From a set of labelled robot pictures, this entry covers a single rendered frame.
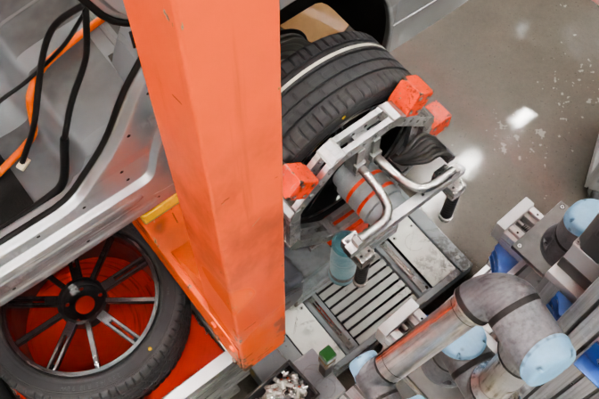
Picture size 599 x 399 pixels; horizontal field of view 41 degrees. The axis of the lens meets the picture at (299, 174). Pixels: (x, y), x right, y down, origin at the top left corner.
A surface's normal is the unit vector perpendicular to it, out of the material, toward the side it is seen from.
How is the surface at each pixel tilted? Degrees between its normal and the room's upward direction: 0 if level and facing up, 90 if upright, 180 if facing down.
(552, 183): 0
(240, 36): 90
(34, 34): 7
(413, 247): 0
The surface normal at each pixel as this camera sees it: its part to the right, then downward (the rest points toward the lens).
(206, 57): 0.62, 0.70
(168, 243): 0.01, -0.47
